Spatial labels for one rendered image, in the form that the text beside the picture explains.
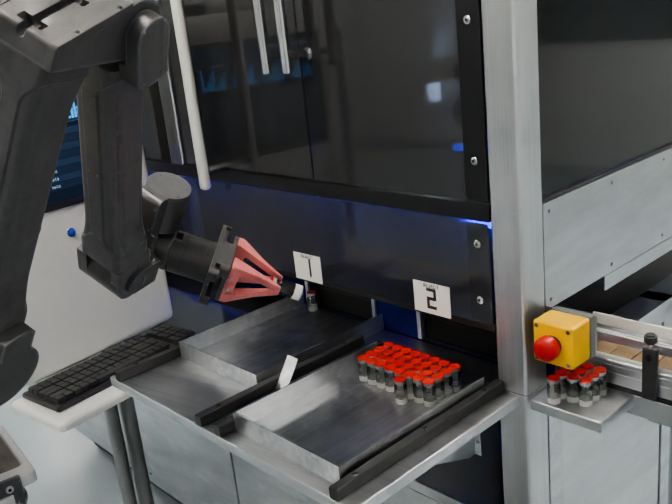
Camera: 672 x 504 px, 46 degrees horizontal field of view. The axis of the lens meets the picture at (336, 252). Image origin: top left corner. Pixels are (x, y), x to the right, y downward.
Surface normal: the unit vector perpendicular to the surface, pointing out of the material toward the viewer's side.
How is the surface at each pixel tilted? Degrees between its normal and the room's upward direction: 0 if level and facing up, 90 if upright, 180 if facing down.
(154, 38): 122
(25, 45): 90
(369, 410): 0
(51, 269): 90
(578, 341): 90
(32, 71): 91
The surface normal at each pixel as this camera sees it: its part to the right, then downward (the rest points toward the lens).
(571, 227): 0.69, 0.15
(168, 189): 0.35, -0.75
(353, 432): -0.11, -0.95
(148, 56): 0.82, 0.54
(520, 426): -0.72, 0.28
